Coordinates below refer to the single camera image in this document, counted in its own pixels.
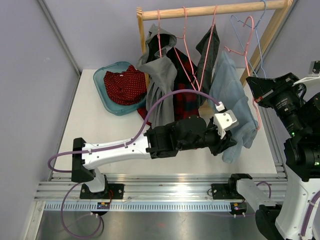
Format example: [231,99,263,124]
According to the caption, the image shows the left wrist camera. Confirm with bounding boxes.
[213,101,239,139]

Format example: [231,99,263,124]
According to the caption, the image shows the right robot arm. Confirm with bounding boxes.
[211,73,320,240]

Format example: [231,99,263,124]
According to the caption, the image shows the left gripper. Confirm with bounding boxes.
[178,116,237,156]

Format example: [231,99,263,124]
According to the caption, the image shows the teal plastic bin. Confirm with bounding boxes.
[93,61,146,116]

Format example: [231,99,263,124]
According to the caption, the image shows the wooden clothes rack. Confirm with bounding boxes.
[136,0,295,73]

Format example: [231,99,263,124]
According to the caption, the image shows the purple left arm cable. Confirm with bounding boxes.
[47,90,222,237]

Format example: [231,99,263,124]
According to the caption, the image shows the light blue denim skirt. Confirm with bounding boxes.
[209,51,259,164]

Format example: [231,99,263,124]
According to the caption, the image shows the red dotted skirt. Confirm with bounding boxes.
[103,65,147,106]

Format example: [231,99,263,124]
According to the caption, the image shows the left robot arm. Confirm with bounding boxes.
[71,112,239,199]

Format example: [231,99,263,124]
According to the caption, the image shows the blue wire hanger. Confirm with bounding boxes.
[230,0,268,78]

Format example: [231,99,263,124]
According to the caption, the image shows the dark grey dotted skirt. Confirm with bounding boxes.
[195,24,221,101]

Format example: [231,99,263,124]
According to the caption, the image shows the red plaid skirt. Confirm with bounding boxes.
[137,47,208,126]

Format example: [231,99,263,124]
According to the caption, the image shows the aluminium mounting rail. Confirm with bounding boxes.
[33,172,288,212]

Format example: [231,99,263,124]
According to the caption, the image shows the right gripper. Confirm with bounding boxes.
[247,72,309,137]

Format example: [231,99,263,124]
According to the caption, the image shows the aluminium corner profile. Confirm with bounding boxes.
[37,0,82,76]

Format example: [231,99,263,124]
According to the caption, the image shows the grey pleated skirt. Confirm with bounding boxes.
[136,24,177,128]

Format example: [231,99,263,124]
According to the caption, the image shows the pink wire hanger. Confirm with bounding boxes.
[157,9,163,58]
[224,15,261,131]
[198,4,218,91]
[173,6,201,91]

